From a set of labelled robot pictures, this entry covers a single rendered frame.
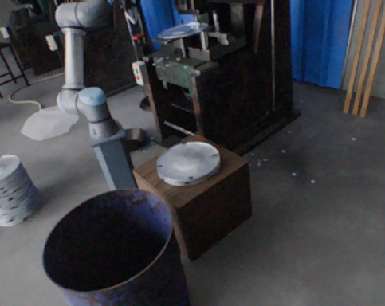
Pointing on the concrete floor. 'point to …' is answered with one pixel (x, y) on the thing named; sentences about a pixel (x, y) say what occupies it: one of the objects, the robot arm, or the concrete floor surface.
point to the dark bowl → (135, 138)
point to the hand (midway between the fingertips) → (135, 21)
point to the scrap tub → (117, 253)
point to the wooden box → (203, 200)
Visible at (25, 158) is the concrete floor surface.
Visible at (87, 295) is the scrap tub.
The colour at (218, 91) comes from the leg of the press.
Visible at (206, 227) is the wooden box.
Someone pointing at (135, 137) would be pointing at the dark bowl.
